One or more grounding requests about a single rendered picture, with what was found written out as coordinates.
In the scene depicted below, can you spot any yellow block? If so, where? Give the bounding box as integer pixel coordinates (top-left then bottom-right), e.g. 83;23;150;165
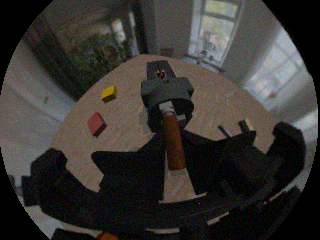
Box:
101;85;117;103

